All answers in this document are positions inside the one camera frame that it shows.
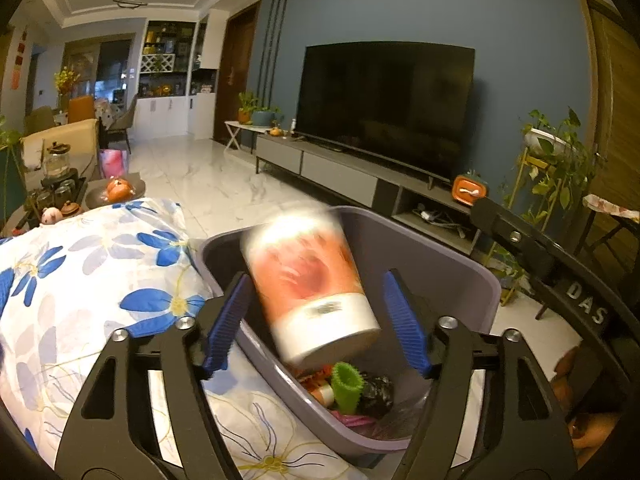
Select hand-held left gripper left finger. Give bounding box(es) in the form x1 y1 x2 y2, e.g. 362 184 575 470
54 274 254 480

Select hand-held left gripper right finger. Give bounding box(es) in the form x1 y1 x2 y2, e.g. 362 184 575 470
382 270 576 480

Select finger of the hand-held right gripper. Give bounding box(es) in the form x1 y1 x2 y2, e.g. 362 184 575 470
470 197 557 286

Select purple plastic bin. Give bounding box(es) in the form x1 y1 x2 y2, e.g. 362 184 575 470
200 205 501 453

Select black plastic bag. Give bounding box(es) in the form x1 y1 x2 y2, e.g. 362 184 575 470
357 372 396 418

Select green foam net sleeve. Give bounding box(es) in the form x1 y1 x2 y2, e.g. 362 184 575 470
332 361 363 413

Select red print paper cup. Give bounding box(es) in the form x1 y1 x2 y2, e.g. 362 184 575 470
240 205 382 367

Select red snack wrapper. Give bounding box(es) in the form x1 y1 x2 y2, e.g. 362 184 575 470
299 367 333 388

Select pink plastic bag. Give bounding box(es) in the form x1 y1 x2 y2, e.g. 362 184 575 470
330 410 381 428

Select person's right hand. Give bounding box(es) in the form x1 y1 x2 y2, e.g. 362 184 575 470
552 347 623 466

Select small orange speaker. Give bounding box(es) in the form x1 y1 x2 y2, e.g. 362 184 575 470
451 172 488 205

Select gold plant stand with vines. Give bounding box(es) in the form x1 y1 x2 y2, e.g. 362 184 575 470
487 107 608 306

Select blue floral blanket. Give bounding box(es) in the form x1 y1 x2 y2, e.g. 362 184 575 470
0 199 361 480

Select grey television cabinet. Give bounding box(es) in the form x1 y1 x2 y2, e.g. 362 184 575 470
255 132 483 256

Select brown wooden door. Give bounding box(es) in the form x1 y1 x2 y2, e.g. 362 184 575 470
580 0 640 211

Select fruit plate with oranges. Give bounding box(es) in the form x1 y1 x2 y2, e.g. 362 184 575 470
86 177 147 209

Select flat screen television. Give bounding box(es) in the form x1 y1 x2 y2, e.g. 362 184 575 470
295 44 476 181

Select white folding side table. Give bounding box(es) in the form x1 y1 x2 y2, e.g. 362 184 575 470
224 120 261 151

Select pink gift bag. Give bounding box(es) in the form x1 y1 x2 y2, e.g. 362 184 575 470
99 149 130 180

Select dark coffee table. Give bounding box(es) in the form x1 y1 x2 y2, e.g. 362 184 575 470
0 170 148 236

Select small potted plants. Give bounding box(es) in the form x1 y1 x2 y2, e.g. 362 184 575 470
237 91 281 127

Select white display cabinet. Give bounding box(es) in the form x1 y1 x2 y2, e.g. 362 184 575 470
134 20 221 142

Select grey dining chair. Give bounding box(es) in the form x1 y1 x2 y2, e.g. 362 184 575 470
107 94 138 153

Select glass kettle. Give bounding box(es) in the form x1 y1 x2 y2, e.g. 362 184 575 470
42 141 76 181

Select dark wooden door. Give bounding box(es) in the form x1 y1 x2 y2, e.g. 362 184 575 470
214 2 262 142

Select orange dining chair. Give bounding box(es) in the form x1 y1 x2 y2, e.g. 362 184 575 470
67 96 96 123

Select teal potted plant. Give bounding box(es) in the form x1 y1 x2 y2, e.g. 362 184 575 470
0 120 26 211

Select yellow flower bouquet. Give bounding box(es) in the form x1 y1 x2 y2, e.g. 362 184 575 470
54 66 81 95

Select red wall hanging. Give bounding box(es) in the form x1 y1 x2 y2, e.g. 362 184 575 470
12 30 28 91

